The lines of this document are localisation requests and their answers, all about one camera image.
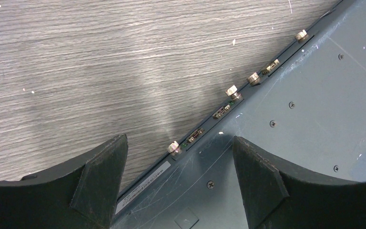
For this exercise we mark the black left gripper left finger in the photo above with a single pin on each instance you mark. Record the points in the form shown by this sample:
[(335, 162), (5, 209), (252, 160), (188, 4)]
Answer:
[(80, 193)]

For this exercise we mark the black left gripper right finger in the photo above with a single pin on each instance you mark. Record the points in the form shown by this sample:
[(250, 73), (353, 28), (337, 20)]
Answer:
[(279, 194)]

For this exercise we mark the dark grey network switch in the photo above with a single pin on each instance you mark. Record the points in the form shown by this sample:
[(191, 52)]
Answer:
[(307, 106)]

